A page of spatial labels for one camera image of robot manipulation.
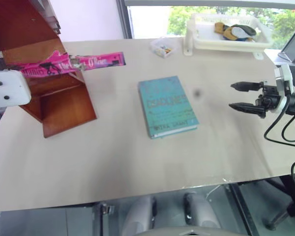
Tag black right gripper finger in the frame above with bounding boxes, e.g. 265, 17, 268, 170
230, 81, 264, 92
229, 102, 265, 118

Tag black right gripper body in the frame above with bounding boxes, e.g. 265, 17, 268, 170
255, 80, 281, 117

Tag teal hardcover book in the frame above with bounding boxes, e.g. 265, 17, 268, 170
137, 75, 199, 140

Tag wooden bookshelf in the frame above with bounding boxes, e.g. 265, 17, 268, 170
0, 0, 98, 139

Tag pink paperback book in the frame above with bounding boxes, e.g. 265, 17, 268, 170
8, 50, 126, 80

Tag white plastic basket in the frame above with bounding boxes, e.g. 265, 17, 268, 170
182, 12, 274, 60

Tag yellow and dark gloves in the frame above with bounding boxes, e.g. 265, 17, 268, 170
213, 21, 258, 42

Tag small clear plastic box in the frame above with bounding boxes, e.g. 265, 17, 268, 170
148, 36, 179, 59

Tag grey rounded robot leg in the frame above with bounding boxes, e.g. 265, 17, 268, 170
183, 191, 222, 230
121, 194, 158, 236

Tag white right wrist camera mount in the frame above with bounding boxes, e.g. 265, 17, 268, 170
270, 64, 294, 114

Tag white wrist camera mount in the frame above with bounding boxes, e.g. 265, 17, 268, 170
270, 64, 294, 114
0, 69, 32, 110

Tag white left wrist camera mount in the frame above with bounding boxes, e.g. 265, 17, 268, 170
0, 69, 32, 110

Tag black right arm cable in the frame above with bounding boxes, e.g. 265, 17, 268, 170
264, 108, 295, 148

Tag metal table frame bracket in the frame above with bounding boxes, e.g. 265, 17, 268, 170
92, 201, 119, 236

